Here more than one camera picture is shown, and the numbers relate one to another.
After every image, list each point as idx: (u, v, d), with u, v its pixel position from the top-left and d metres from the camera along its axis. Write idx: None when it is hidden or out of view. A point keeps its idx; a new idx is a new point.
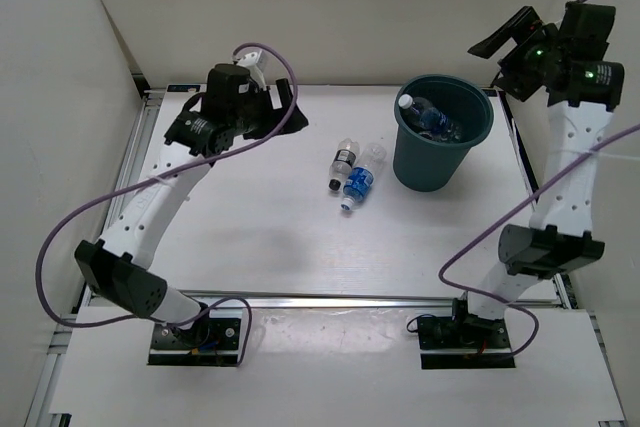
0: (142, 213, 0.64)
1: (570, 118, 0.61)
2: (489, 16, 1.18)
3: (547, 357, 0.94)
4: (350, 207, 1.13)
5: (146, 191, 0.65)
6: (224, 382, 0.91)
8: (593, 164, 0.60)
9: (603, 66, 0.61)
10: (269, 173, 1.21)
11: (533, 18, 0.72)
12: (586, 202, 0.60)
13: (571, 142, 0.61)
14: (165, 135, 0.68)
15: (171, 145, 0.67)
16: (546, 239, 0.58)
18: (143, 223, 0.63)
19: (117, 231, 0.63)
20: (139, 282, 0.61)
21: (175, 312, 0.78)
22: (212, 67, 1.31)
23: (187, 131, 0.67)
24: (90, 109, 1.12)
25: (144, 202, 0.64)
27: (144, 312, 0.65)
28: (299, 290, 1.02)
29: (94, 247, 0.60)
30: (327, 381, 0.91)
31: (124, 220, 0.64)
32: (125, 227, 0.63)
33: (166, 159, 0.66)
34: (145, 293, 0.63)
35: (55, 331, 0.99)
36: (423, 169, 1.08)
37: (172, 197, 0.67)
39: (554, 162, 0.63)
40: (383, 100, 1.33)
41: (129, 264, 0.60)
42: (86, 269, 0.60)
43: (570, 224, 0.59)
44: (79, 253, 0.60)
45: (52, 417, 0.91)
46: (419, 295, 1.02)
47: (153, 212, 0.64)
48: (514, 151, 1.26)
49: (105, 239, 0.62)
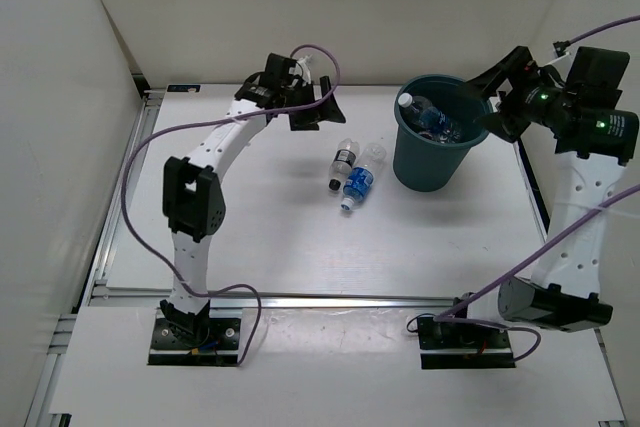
0: (220, 141, 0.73)
1: (577, 169, 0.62)
2: (488, 16, 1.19)
3: (548, 356, 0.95)
4: (350, 207, 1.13)
5: (224, 127, 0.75)
6: (224, 382, 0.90)
8: (601, 220, 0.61)
9: (616, 116, 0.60)
10: (269, 173, 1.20)
11: (526, 58, 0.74)
12: (592, 261, 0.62)
13: (579, 195, 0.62)
14: (235, 94, 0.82)
15: (240, 100, 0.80)
16: (550, 299, 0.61)
18: (221, 148, 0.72)
19: (199, 152, 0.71)
20: (216, 195, 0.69)
21: (197, 273, 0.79)
22: (212, 67, 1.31)
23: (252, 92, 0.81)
24: (91, 109, 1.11)
25: (223, 134, 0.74)
27: (209, 230, 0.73)
28: (297, 290, 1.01)
29: (182, 161, 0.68)
30: (327, 381, 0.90)
31: (205, 146, 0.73)
32: (207, 150, 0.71)
33: (238, 108, 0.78)
34: (214, 210, 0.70)
35: (55, 330, 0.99)
36: (423, 169, 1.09)
37: (241, 137, 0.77)
39: (561, 215, 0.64)
40: (382, 100, 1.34)
41: (214, 175, 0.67)
42: (171, 181, 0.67)
43: (574, 283, 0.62)
44: (168, 164, 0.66)
45: (52, 417, 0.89)
46: (419, 294, 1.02)
47: (231, 142, 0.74)
48: (513, 152, 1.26)
49: (190, 156, 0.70)
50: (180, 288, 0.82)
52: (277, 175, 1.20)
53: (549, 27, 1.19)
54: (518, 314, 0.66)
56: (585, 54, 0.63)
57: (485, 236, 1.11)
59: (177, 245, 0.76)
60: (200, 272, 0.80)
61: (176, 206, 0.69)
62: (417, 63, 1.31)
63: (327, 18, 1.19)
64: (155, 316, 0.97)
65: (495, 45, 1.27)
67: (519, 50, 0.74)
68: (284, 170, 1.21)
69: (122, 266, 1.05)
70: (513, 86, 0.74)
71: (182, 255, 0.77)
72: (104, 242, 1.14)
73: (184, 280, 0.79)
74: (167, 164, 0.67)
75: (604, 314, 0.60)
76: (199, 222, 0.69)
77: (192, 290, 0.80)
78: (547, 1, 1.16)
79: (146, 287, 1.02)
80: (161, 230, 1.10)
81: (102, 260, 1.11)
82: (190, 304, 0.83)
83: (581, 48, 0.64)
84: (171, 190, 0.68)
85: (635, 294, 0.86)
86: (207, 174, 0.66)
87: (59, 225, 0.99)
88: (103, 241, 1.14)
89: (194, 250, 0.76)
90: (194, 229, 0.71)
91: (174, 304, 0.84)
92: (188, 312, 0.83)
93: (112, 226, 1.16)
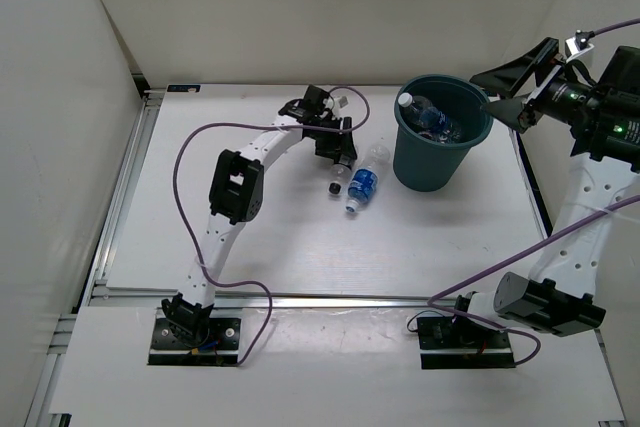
0: (267, 143, 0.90)
1: (588, 169, 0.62)
2: (487, 16, 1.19)
3: (547, 355, 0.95)
4: (355, 208, 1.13)
5: (269, 132, 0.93)
6: (223, 382, 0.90)
8: (606, 223, 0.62)
9: (636, 123, 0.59)
10: (270, 172, 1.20)
11: (556, 51, 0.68)
12: (591, 262, 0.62)
13: (586, 195, 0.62)
14: (279, 110, 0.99)
15: (283, 116, 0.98)
16: (542, 293, 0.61)
18: (267, 148, 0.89)
19: (249, 149, 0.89)
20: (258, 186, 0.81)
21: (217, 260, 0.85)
22: (212, 66, 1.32)
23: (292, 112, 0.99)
24: (91, 109, 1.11)
25: (269, 137, 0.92)
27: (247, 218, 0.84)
28: (298, 290, 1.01)
29: (233, 155, 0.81)
30: (327, 381, 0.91)
31: (253, 145, 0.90)
32: (255, 148, 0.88)
33: (281, 121, 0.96)
34: (254, 198, 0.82)
35: (55, 331, 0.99)
36: (421, 170, 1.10)
37: (284, 144, 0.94)
39: (567, 215, 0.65)
40: (382, 100, 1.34)
41: (260, 168, 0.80)
42: (222, 169, 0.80)
43: (569, 282, 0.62)
44: (224, 154, 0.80)
45: (53, 417, 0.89)
46: (419, 294, 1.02)
47: (274, 146, 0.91)
48: (514, 152, 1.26)
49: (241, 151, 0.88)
50: (197, 275, 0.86)
52: (276, 175, 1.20)
53: (549, 27, 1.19)
54: (510, 310, 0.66)
56: (623, 56, 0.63)
57: (485, 235, 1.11)
59: (211, 227, 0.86)
60: (221, 261, 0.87)
61: (222, 191, 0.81)
62: (417, 63, 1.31)
63: (326, 18, 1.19)
64: (155, 316, 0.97)
65: (494, 45, 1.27)
67: (548, 42, 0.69)
68: (284, 170, 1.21)
69: (122, 266, 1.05)
70: (539, 78, 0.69)
71: (211, 238, 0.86)
72: (104, 242, 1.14)
73: (205, 263, 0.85)
74: (222, 154, 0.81)
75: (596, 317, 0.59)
76: (239, 207, 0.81)
77: (210, 276, 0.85)
78: (546, 2, 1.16)
79: (147, 286, 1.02)
80: (162, 230, 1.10)
81: (102, 260, 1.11)
82: (200, 294, 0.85)
83: (620, 51, 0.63)
84: (221, 176, 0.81)
85: (633, 293, 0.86)
86: (255, 167, 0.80)
87: (59, 225, 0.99)
88: (103, 240, 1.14)
89: (225, 234, 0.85)
90: (233, 213, 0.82)
91: (183, 296, 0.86)
92: (195, 303, 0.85)
93: (112, 226, 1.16)
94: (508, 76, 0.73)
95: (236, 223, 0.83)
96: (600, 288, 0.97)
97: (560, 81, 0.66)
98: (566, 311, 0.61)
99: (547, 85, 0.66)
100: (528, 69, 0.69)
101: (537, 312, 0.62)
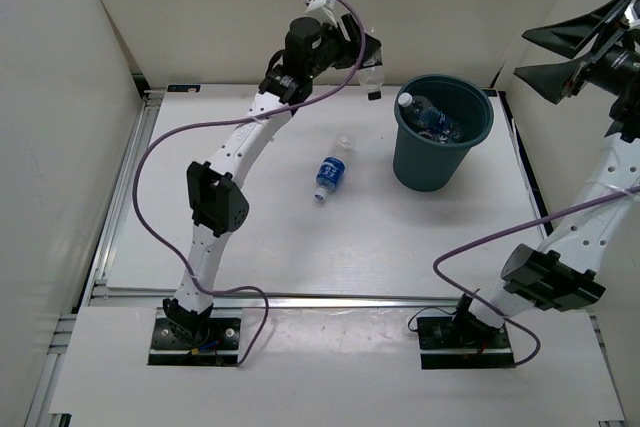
0: (241, 143, 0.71)
1: (615, 150, 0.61)
2: (487, 16, 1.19)
3: (546, 354, 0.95)
4: (324, 197, 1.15)
5: (244, 127, 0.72)
6: (223, 382, 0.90)
8: (624, 205, 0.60)
9: None
10: (269, 172, 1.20)
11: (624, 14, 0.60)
12: (600, 241, 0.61)
13: (608, 175, 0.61)
14: (259, 85, 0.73)
15: (264, 94, 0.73)
16: (545, 262, 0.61)
18: (241, 153, 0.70)
19: (220, 156, 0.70)
20: (232, 200, 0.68)
21: (206, 269, 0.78)
22: (211, 66, 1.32)
23: (278, 86, 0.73)
24: (91, 110, 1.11)
25: (244, 135, 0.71)
27: (234, 226, 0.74)
28: (298, 290, 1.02)
29: (203, 170, 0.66)
30: (327, 381, 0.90)
31: (225, 149, 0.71)
32: (227, 154, 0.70)
33: (260, 104, 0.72)
34: (235, 210, 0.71)
35: (54, 330, 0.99)
36: (422, 170, 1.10)
37: (264, 137, 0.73)
39: (585, 193, 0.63)
40: (382, 100, 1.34)
41: (234, 183, 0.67)
42: (194, 184, 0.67)
43: (574, 257, 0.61)
44: (192, 169, 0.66)
45: (52, 417, 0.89)
46: (419, 295, 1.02)
47: (251, 145, 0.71)
48: (514, 152, 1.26)
49: (211, 161, 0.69)
50: (189, 284, 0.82)
52: (277, 174, 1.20)
53: (549, 28, 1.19)
54: (513, 280, 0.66)
56: None
57: (485, 235, 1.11)
59: (196, 237, 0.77)
60: (212, 270, 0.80)
61: (202, 205, 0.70)
62: (418, 63, 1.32)
63: None
64: (155, 315, 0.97)
65: (495, 45, 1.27)
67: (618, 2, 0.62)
68: (284, 169, 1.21)
69: (122, 266, 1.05)
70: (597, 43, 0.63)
71: (197, 248, 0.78)
72: (104, 242, 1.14)
73: (195, 274, 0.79)
74: (192, 164, 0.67)
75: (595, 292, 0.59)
76: (221, 218, 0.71)
77: (201, 287, 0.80)
78: (547, 1, 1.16)
79: (147, 286, 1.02)
80: (164, 229, 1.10)
81: (102, 260, 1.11)
82: (194, 302, 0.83)
83: None
84: (196, 191, 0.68)
85: (634, 293, 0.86)
86: (227, 182, 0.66)
87: (59, 226, 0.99)
88: (103, 240, 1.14)
89: (211, 245, 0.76)
90: (217, 224, 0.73)
91: (179, 301, 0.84)
92: (190, 310, 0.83)
93: (113, 226, 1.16)
94: (569, 35, 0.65)
95: (220, 234, 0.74)
96: (601, 288, 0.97)
97: (618, 49, 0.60)
98: (566, 284, 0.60)
99: (602, 52, 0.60)
100: (595, 28, 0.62)
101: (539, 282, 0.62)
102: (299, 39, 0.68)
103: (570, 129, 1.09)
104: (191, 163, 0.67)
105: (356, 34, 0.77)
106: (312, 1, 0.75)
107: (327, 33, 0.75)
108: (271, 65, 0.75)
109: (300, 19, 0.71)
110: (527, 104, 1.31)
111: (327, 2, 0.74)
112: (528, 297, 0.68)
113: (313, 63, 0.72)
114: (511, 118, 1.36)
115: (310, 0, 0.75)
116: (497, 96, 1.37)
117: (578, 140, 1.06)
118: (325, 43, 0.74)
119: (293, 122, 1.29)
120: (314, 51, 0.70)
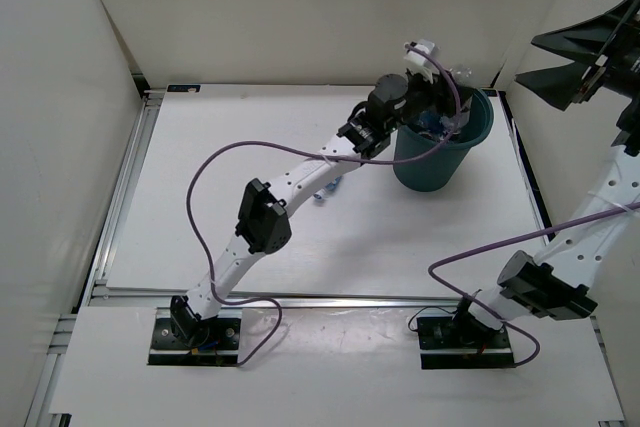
0: (304, 177, 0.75)
1: (618, 163, 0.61)
2: (487, 15, 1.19)
3: (546, 355, 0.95)
4: (323, 196, 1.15)
5: (313, 162, 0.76)
6: (223, 382, 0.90)
8: (622, 221, 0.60)
9: None
10: (269, 172, 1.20)
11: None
12: (595, 256, 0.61)
13: (608, 189, 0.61)
14: (339, 129, 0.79)
15: (341, 138, 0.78)
16: (537, 275, 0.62)
18: (301, 185, 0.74)
19: (280, 181, 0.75)
20: (279, 226, 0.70)
21: (229, 279, 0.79)
22: (212, 66, 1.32)
23: (356, 133, 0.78)
24: (91, 109, 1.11)
25: (309, 170, 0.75)
27: (271, 249, 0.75)
28: (298, 290, 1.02)
29: (261, 190, 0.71)
30: (327, 381, 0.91)
31: (288, 177, 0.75)
32: (287, 182, 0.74)
33: (334, 147, 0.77)
34: (276, 236, 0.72)
35: (55, 330, 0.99)
36: (422, 170, 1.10)
37: (328, 176, 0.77)
39: (584, 205, 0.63)
40: None
41: (285, 211, 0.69)
42: (249, 197, 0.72)
43: (568, 270, 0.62)
44: (250, 185, 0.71)
45: (52, 417, 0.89)
46: (419, 295, 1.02)
47: (313, 180, 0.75)
48: (514, 152, 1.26)
49: (271, 184, 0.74)
50: (205, 286, 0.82)
52: (277, 174, 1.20)
53: (549, 27, 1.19)
54: (508, 289, 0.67)
56: None
57: (485, 235, 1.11)
59: (231, 246, 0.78)
60: (232, 282, 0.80)
61: (249, 219, 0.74)
62: None
63: (326, 16, 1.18)
64: (155, 315, 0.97)
65: (495, 45, 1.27)
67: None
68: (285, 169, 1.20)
69: (122, 266, 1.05)
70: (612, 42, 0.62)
71: (226, 257, 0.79)
72: (104, 242, 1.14)
73: (214, 280, 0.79)
74: (251, 182, 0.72)
75: (587, 306, 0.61)
76: (262, 237, 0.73)
77: (216, 294, 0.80)
78: (547, 1, 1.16)
79: (147, 286, 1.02)
80: (164, 229, 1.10)
81: (102, 260, 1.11)
82: (203, 305, 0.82)
83: None
84: (248, 205, 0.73)
85: (633, 293, 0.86)
86: (279, 208, 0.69)
87: (59, 226, 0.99)
88: (103, 240, 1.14)
89: (241, 258, 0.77)
90: (255, 242, 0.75)
91: (188, 300, 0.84)
92: (196, 313, 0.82)
93: (113, 226, 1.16)
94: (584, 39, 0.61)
95: (254, 252, 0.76)
96: (601, 288, 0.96)
97: (636, 49, 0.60)
98: (558, 295, 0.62)
99: (621, 56, 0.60)
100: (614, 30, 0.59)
101: (532, 293, 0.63)
102: (386, 101, 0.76)
103: (570, 129, 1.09)
104: (252, 181, 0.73)
105: (448, 93, 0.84)
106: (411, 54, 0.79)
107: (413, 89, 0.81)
108: (355, 114, 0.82)
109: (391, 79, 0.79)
110: (526, 104, 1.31)
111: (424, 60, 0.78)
112: (524, 304, 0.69)
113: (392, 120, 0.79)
114: (511, 118, 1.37)
115: (410, 53, 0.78)
116: (497, 96, 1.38)
117: (578, 140, 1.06)
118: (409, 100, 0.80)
119: (293, 122, 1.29)
120: (396, 111, 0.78)
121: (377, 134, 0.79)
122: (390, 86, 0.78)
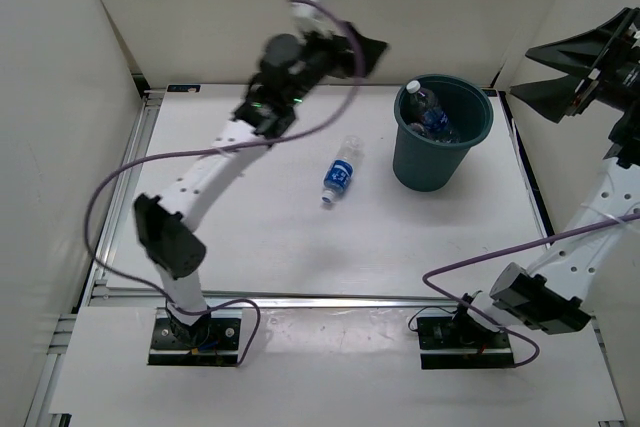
0: (198, 179, 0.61)
1: (610, 175, 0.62)
2: (487, 15, 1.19)
3: (546, 355, 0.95)
4: (332, 200, 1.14)
5: (206, 159, 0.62)
6: (223, 382, 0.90)
8: (615, 232, 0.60)
9: None
10: (269, 172, 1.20)
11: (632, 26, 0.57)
12: (588, 268, 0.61)
13: (602, 201, 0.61)
14: (232, 112, 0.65)
15: (237, 122, 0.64)
16: (530, 288, 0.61)
18: (199, 189, 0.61)
19: (173, 190, 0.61)
20: (184, 243, 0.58)
21: (183, 297, 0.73)
22: (211, 66, 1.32)
23: (254, 112, 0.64)
24: (91, 109, 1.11)
25: (204, 169, 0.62)
27: (182, 273, 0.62)
28: (299, 290, 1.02)
29: (149, 205, 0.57)
30: (326, 381, 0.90)
31: (181, 183, 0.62)
32: (181, 190, 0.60)
33: (230, 134, 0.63)
34: (186, 254, 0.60)
35: (54, 330, 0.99)
36: (422, 171, 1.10)
37: (232, 168, 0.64)
39: (578, 216, 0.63)
40: (382, 100, 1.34)
41: (184, 224, 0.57)
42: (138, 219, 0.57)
43: (562, 283, 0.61)
44: (137, 202, 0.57)
45: (52, 417, 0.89)
46: (419, 295, 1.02)
47: (210, 182, 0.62)
48: (514, 152, 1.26)
49: (161, 196, 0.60)
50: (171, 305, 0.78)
52: (277, 175, 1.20)
53: (549, 28, 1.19)
54: (501, 300, 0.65)
56: None
57: (485, 235, 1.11)
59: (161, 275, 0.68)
60: (191, 294, 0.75)
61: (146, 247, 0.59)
62: (417, 63, 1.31)
63: None
64: (155, 316, 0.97)
65: (495, 45, 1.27)
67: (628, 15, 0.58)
68: (285, 170, 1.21)
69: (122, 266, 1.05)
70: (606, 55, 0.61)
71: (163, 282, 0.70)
72: (104, 242, 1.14)
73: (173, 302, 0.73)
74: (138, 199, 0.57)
75: (580, 319, 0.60)
76: (168, 263, 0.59)
77: (180, 311, 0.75)
78: (547, 2, 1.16)
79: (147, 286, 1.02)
80: None
81: (102, 260, 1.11)
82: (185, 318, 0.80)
83: None
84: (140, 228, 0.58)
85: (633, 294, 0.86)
86: (177, 222, 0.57)
87: (59, 226, 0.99)
88: (103, 240, 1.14)
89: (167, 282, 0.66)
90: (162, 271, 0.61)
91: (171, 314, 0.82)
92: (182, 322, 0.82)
93: (113, 226, 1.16)
94: (578, 52, 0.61)
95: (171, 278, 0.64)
96: (601, 288, 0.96)
97: (630, 64, 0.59)
98: (551, 308, 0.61)
99: (614, 69, 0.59)
100: (606, 44, 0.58)
101: (525, 305, 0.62)
102: (279, 64, 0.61)
103: (571, 129, 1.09)
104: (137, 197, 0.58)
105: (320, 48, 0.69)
106: (297, 9, 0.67)
107: (310, 49, 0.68)
108: (248, 88, 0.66)
109: (275, 39, 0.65)
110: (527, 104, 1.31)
111: (311, 11, 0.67)
112: (516, 316, 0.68)
113: (294, 89, 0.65)
114: (511, 118, 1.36)
115: (296, 5, 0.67)
116: (497, 96, 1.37)
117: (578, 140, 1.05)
118: (308, 62, 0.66)
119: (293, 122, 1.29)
120: (295, 77, 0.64)
121: (281, 109, 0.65)
122: (281, 48, 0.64)
